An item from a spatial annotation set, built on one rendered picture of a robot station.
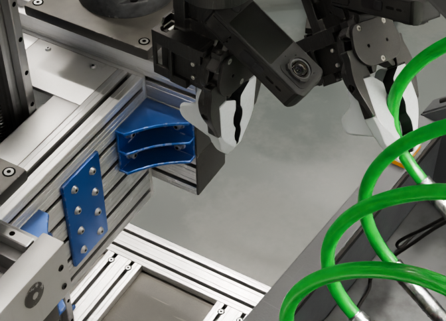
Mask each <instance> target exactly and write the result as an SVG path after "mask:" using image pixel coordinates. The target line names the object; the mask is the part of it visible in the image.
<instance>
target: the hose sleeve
mask: <svg viewBox="0 0 446 321"><path fill-rule="evenodd" d="M419 184H436V182H434V181H433V179H432V178H431V177H430V176H428V175H427V177H426V179H425V180H423V181H422V182H421V183H419ZM428 201H430V203H431V204H432V205H433V206H434V207H435V209H436V210H437V211H438V212H439V213H440V214H441V215H442V216H443V218H444V219H445V220H446V200H428Z"/></svg>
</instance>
